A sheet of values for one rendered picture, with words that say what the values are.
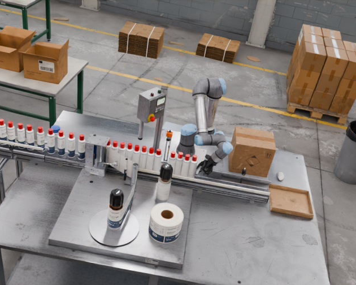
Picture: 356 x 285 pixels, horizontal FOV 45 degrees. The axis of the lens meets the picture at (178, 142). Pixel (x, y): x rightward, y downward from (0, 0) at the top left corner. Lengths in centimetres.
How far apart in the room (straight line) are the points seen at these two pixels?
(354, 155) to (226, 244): 252
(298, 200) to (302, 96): 297
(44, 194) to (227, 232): 124
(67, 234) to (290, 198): 162
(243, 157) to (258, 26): 504
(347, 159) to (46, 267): 332
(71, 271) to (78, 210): 66
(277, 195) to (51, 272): 173
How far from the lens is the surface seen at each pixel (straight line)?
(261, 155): 327
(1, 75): 452
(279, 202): 325
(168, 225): 258
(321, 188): 498
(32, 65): 437
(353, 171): 511
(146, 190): 299
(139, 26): 722
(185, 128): 325
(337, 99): 618
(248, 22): 812
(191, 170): 308
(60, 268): 338
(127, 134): 359
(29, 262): 343
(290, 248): 296
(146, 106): 285
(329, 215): 468
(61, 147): 320
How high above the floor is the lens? 288
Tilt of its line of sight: 35 degrees down
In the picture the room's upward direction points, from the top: 10 degrees clockwise
